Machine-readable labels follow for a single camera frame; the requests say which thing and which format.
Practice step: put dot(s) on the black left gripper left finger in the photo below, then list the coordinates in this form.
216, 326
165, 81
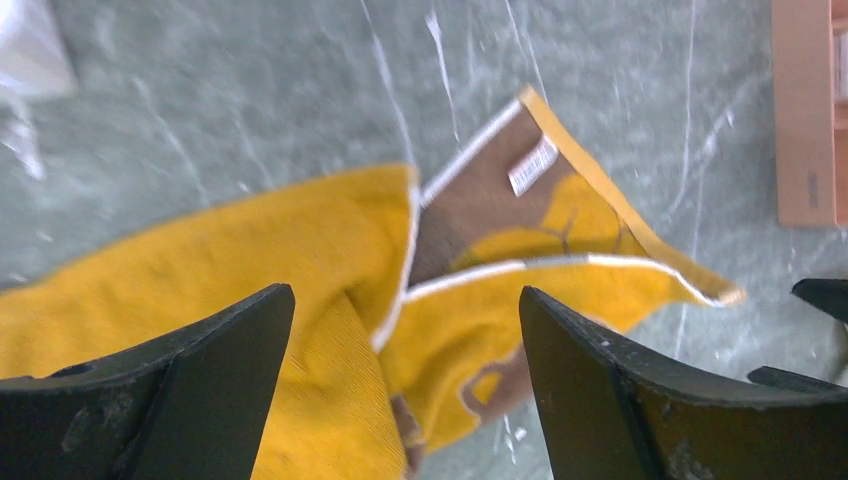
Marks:
190, 404

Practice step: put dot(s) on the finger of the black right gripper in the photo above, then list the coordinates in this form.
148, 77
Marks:
830, 297

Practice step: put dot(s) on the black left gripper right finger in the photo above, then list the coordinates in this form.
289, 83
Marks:
611, 408

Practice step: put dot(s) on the yellow brown bear towel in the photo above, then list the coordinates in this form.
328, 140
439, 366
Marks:
406, 335

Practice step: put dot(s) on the orange plastic file organizer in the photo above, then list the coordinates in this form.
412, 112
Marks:
809, 65

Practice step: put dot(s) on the white plastic basket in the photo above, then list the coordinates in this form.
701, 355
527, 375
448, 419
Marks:
34, 59

